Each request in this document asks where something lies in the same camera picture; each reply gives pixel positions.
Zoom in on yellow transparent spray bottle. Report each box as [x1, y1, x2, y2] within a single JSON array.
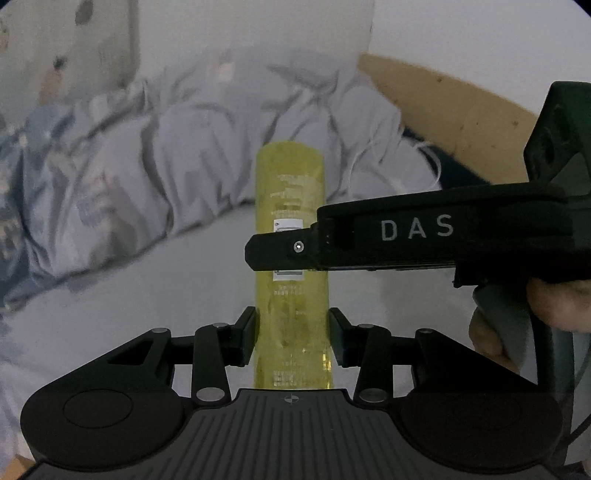
[[253, 141, 332, 390]]

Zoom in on person's right hand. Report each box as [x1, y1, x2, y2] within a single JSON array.
[[469, 280, 590, 373]]

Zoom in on wooden headboard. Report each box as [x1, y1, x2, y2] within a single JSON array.
[[359, 54, 537, 184]]

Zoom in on grey blue crumpled duvet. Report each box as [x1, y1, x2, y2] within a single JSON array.
[[1, 47, 441, 313]]

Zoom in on orange cardboard box lid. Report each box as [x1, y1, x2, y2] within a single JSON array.
[[2, 454, 36, 480]]

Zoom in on pineapple pattern curtain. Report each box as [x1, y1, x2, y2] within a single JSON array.
[[0, 0, 143, 112]]

